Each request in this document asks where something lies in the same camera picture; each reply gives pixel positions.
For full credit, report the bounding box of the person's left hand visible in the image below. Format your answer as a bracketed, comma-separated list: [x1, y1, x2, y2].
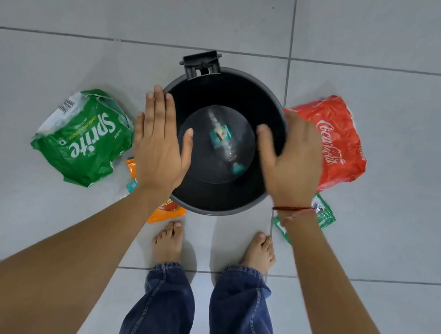
[126, 83, 201, 202]

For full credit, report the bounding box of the person's right hand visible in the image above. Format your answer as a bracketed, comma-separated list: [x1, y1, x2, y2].
[247, 106, 329, 214]

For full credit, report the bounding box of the person's left forearm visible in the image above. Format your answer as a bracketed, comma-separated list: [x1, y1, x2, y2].
[0, 168, 172, 334]

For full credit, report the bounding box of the person's right forearm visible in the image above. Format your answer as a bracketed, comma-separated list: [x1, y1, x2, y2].
[257, 203, 435, 334]

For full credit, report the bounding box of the clear plastic bottle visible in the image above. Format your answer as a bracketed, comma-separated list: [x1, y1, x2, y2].
[200, 108, 253, 176]

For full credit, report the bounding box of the green plastic wrapper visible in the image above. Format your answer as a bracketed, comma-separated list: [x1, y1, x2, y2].
[26, 82, 139, 193]

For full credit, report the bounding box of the black round trash bin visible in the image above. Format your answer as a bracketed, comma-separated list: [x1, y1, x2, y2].
[148, 45, 298, 225]

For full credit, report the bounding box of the orange snack packet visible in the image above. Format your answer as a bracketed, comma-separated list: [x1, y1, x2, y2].
[119, 157, 192, 228]

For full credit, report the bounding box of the red plastic wrapper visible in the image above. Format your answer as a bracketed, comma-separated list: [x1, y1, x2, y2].
[275, 89, 375, 198]

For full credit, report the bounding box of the small green packet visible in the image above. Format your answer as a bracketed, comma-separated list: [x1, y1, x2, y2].
[271, 188, 339, 250]

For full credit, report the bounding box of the person's left foot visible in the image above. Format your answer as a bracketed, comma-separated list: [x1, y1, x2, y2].
[149, 218, 186, 268]

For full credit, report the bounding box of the person's foot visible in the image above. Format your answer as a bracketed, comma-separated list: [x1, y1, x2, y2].
[239, 230, 279, 277]
[149, 218, 186, 268]

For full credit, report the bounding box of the person's right foot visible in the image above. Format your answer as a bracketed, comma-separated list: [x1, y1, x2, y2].
[239, 230, 279, 277]

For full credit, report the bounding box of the person's left jeans leg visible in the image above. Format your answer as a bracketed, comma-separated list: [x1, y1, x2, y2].
[116, 256, 201, 334]

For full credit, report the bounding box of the person's jeans leg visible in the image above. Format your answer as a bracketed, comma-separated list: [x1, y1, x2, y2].
[206, 263, 302, 334]
[116, 256, 201, 334]

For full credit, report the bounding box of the person's right jeans leg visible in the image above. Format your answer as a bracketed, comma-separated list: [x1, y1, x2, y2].
[206, 263, 302, 334]

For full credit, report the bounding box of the red thread bracelet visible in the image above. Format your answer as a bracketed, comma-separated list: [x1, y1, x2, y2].
[272, 203, 316, 216]

